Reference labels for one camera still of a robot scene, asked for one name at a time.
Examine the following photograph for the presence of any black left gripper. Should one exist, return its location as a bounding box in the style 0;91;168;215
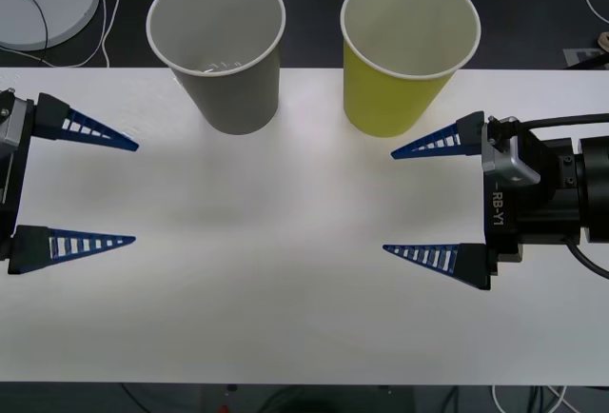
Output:
0;92;141;276

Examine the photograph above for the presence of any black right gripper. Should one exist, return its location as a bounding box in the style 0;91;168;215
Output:
382;110;582;292

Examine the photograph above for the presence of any clear bottle green cap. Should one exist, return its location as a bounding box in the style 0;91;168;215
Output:
187;59;246;76

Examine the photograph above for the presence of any yellow-green waste bin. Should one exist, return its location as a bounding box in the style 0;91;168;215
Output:
339;0;482;138

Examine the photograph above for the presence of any white round-based floor lamp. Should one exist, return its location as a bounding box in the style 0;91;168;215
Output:
0;0;101;51

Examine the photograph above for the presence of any grey waste bin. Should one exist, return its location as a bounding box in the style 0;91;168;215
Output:
146;0;287;137

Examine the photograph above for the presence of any thin black cable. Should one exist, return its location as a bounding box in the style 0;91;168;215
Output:
0;0;49;68

